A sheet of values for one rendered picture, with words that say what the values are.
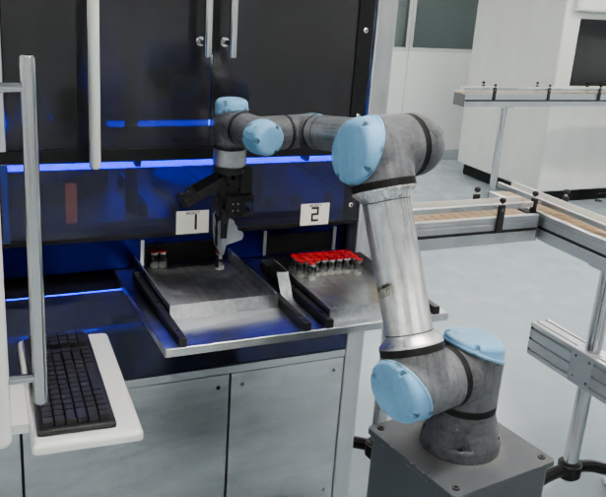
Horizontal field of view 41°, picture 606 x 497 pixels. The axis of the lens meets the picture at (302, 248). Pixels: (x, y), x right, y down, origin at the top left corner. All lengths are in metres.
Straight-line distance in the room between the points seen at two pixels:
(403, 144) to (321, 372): 1.11
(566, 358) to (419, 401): 1.46
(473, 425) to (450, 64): 6.57
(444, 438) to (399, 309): 0.29
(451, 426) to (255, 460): 0.99
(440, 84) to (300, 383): 5.82
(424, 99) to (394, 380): 6.54
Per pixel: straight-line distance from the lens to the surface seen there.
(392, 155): 1.39
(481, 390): 1.51
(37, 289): 1.42
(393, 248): 1.40
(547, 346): 2.86
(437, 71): 7.87
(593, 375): 2.73
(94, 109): 1.85
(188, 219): 2.04
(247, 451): 2.40
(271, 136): 1.71
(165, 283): 2.02
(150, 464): 2.32
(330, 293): 2.01
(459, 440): 1.57
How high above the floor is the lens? 1.63
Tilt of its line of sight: 19 degrees down
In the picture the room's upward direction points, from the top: 4 degrees clockwise
